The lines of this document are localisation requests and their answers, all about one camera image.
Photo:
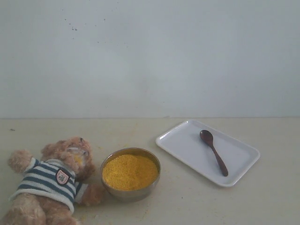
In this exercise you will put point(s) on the steel bowl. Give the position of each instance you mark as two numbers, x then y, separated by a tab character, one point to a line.
136	195

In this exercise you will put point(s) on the beige teddy bear striped sweater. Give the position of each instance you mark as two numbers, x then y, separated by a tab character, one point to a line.
53	184

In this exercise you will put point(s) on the dark brown wooden spoon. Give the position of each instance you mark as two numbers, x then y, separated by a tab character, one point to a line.
207	137

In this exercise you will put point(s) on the white rectangular plastic tray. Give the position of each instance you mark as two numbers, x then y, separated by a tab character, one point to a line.
184	143

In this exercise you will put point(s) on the yellow millet grains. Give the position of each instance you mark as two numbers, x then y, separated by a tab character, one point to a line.
129	172

